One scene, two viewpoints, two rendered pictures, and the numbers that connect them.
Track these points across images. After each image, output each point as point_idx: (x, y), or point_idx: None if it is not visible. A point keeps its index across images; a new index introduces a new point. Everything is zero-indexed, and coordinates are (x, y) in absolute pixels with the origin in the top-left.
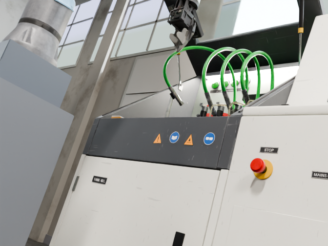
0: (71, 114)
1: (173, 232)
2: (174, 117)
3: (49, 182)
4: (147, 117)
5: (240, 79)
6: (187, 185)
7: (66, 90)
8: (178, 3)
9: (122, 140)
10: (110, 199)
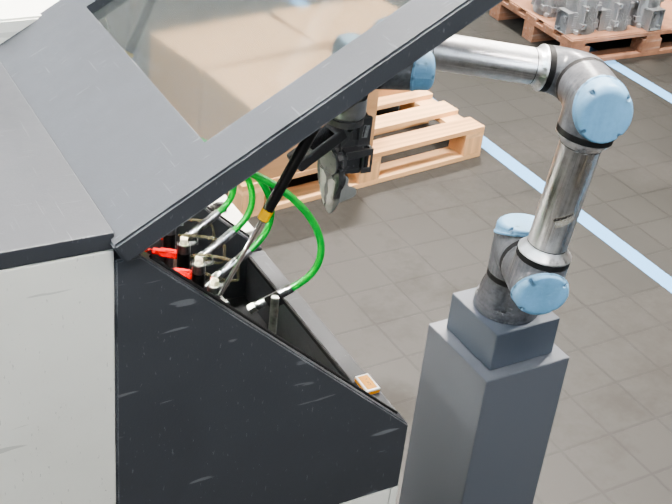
0: (432, 323)
1: None
2: (303, 299)
3: (419, 381)
4: (330, 331)
5: (232, 200)
6: None
7: (450, 307)
8: (366, 127)
9: None
10: None
